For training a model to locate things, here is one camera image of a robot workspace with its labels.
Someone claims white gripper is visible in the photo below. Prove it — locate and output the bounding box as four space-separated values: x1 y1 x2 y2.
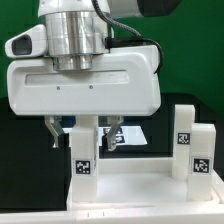
7 45 161 151

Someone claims white desk top panel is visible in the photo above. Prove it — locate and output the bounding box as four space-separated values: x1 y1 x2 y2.
67 157 224 210

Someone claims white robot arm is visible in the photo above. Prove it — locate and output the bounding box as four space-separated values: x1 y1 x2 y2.
5 0 183 150

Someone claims white paper with markers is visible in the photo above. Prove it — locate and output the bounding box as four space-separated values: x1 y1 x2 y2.
63 126 147 146

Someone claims white front obstacle bar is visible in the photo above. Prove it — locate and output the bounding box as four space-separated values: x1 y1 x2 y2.
0 204 224 224

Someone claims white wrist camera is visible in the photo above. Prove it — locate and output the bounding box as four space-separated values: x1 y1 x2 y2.
5 24 48 58

